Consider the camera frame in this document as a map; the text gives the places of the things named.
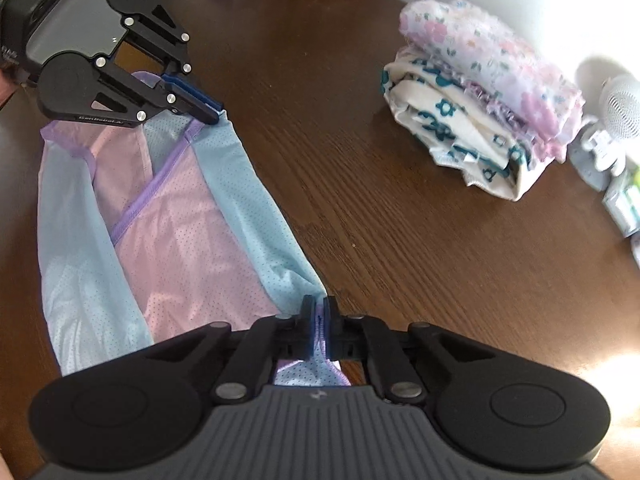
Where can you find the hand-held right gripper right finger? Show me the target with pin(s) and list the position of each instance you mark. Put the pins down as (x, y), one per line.
(331, 332)

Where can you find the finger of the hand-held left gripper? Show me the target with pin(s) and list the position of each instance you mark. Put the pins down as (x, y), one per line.
(195, 110)
(200, 96)

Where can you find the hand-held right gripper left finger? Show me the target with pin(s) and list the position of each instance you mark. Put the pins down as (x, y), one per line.
(314, 335)

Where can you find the pink blue mesh vest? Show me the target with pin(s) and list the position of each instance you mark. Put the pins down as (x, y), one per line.
(175, 220)

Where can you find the folded purple floral garment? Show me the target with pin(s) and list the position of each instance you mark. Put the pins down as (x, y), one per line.
(490, 60)

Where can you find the green white small boxes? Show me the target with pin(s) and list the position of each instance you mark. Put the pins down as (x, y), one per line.
(622, 205)

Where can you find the white round speaker figure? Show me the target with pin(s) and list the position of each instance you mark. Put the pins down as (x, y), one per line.
(622, 105)

